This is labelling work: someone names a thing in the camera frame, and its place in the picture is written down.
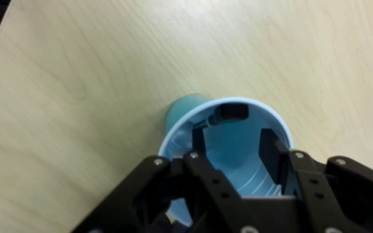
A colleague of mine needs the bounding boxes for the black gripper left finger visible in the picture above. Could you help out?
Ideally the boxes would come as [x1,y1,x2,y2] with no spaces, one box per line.
[71,129,247,233]

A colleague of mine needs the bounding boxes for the light blue plastic cup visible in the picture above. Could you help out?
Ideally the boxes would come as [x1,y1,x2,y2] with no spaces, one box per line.
[157,92,295,228]

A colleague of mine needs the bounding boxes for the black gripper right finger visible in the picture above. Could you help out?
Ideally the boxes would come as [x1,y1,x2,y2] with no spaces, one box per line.
[240,129,373,233]

